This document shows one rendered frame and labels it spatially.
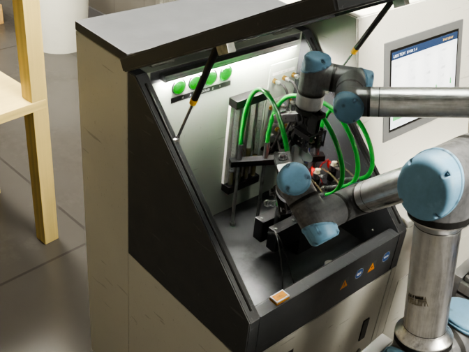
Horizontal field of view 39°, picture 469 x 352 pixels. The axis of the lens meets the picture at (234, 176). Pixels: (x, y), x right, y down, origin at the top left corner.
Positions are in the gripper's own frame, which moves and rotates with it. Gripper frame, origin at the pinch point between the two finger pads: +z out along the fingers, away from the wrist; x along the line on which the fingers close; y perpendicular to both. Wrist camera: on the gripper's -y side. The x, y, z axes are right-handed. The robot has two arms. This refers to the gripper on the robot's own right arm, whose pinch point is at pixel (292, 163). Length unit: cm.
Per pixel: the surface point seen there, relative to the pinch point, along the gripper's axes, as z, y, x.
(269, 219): 22.9, -4.3, -1.9
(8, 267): 122, -135, -36
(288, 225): 22.8, 1.6, 1.0
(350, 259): 25.7, 22.0, 8.1
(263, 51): -22.5, -28.1, 10.7
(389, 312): 66, 24, 40
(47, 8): 84, -347, 100
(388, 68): -16, -8, 51
